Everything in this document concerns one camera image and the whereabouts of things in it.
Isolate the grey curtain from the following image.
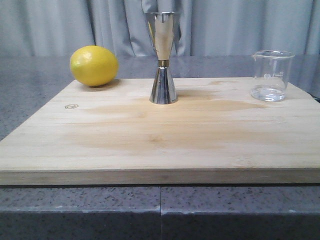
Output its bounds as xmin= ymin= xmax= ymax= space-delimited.
xmin=0 ymin=0 xmax=320 ymax=57

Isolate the steel double jigger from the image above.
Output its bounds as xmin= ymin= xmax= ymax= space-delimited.
xmin=145 ymin=12 xmax=179 ymax=105

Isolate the yellow lemon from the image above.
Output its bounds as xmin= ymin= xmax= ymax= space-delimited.
xmin=69 ymin=45 xmax=119 ymax=87

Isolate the clear glass beaker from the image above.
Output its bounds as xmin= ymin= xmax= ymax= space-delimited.
xmin=250 ymin=50 xmax=295 ymax=102

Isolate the light wooden cutting board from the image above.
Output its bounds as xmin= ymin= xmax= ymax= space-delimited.
xmin=0 ymin=77 xmax=320 ymax=185

